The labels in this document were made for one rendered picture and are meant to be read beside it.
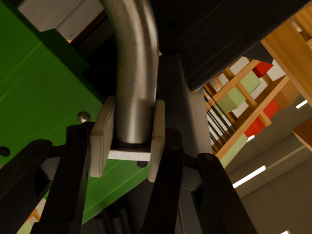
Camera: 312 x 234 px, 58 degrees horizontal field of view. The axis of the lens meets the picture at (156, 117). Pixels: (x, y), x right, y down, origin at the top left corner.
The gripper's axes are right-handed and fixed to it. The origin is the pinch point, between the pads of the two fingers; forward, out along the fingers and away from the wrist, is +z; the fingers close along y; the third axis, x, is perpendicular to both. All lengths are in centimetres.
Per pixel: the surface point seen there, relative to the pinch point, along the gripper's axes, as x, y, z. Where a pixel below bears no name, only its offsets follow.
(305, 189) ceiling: -335, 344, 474
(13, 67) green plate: 2.7, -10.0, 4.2
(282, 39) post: 0, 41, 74
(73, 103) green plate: 0.2, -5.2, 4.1
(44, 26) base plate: 0, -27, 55
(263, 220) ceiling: -409, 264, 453
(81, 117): -0.9, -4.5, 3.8
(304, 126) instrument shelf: -17, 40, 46
